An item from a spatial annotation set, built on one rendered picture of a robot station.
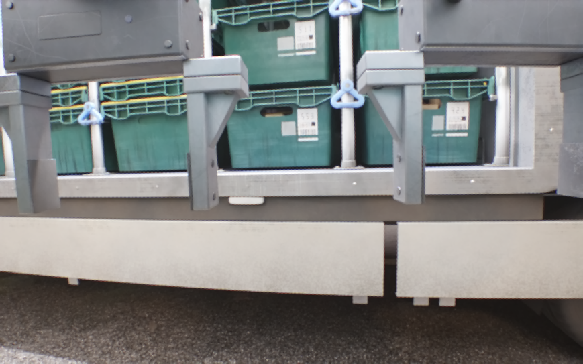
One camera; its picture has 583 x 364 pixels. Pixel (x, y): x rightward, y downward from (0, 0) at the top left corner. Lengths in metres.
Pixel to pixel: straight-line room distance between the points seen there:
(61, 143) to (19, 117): 1.15
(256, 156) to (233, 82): 0.80
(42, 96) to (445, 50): 0.30
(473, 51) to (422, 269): 0.70
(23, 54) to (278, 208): 0.68
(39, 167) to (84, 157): 1.08
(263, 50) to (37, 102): 0.82
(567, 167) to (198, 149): 0.27
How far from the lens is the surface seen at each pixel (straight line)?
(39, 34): 0.27
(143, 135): 1.18
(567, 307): 1.22
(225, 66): 0.21
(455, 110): 1.02
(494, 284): 0.95
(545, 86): 0.94
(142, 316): 1.56
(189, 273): 0.97
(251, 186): 0.82
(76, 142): 1.38
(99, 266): 1.16
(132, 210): 1.04
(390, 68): 0.21
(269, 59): 1.03
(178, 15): 0.22
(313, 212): 0.82
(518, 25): 0.25
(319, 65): 1.00
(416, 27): 0.23
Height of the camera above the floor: 0.69
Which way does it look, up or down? 5 degrees down
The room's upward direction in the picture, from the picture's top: 2 degrees counter-clockwise
